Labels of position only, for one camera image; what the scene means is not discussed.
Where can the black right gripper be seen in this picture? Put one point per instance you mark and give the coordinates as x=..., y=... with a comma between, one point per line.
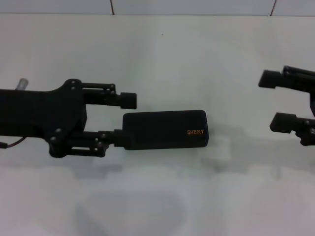
x=312, y=103

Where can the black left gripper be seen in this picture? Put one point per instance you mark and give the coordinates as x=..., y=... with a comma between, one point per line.
x=37, y=113

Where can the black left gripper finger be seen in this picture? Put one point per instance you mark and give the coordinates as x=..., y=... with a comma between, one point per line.
x=128, y=100

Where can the black glasses case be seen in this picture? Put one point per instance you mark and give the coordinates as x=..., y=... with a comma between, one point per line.
x=160, y=130

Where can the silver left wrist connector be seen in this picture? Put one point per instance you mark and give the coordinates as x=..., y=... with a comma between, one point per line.
x=22, y=84

